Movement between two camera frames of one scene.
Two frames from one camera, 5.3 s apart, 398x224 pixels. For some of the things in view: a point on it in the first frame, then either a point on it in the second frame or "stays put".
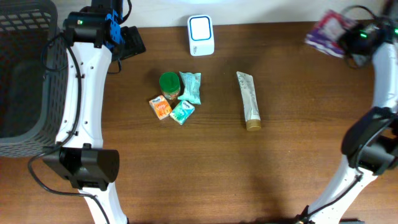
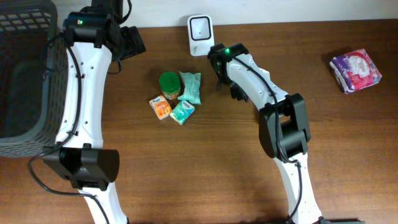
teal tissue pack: x=181 y=112 stays put
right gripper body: x=350 y=41 -> x=237 y=91
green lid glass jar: x=170 y=84 stays put
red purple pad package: x=326 y=33 -> x=354 y=70
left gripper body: x=131 y=43 stays put
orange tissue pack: x=160 y=106 stays put
